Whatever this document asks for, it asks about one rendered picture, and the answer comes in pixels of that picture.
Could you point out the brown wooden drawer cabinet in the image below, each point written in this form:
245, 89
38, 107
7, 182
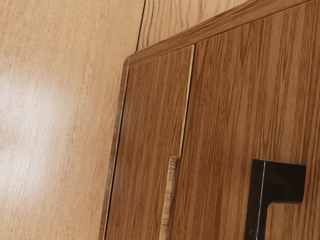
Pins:
225, 105

